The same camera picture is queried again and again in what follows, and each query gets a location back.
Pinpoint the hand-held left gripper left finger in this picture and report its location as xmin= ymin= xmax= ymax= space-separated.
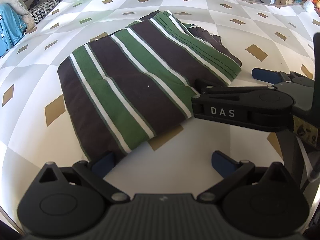
xmin=37 ymin=151 xmax=130 ymax=204

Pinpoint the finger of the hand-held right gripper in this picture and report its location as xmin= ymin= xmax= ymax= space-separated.
xmin=251 ymin=67 xmax=300 ymax=83
xmin=191 ymin=78 xmax=272 ymax=100

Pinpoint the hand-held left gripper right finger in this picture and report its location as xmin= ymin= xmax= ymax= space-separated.
xmin=197 ymin=150 xmax=288 ymax=203

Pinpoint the green brown striped t-shirt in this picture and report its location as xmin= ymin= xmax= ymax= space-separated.
xmin=57 ymin=10 xmax=242 ymax=162

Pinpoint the checkered diamond pattern tablecloth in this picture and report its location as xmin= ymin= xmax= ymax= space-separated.
xmin=0 ymin=0 xmax=320 ymax=230

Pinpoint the white round device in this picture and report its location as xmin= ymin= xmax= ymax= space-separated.
xmin=303 ymin=0 xmax=316 ymax=12

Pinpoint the light blue printed garment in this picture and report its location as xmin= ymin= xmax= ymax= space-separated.
xmin=0 ymin=3 xmax=27 ymax=57

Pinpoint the houndstooth covered sofa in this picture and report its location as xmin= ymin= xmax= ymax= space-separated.
xmin=15 ymin=0 xmax=140 ymax=27

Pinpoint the grey cushion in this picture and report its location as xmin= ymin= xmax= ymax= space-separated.
xmin=0 ymin=0 xmax=29 ymax=15

